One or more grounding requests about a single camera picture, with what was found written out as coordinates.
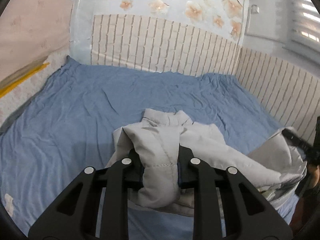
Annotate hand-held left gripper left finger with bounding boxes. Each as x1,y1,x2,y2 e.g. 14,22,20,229
28,148,144,240

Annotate striped window blind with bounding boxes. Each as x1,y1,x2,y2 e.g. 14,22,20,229
272,0,320,45

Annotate yellow tape strip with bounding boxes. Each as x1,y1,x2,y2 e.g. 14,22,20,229
0,62,50,98

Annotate person's right hand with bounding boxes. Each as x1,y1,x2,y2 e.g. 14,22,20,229
309,165,320,181

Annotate group of peach flower stickers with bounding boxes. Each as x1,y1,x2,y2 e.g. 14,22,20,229
119,0,243,39

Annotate grey puffer jacket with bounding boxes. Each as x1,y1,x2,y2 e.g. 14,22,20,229
104,108,307,217

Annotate brick pattern wall panel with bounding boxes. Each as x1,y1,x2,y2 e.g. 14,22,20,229
89,14,242,77
235,46,320,145

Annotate white sheet tag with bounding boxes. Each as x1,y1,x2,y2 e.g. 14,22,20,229
4,193,15,217

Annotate floral mattress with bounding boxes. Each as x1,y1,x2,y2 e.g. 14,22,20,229
0,55,69,128

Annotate blue bed sheet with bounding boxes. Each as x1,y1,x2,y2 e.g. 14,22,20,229
0,56,300,240

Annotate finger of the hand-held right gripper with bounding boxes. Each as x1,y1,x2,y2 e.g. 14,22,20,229
282,128,314,157

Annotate pink padded headboard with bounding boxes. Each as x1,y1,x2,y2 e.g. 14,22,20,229
0,0,75,88

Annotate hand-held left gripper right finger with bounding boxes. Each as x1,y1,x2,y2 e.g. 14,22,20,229
177,145,293,240

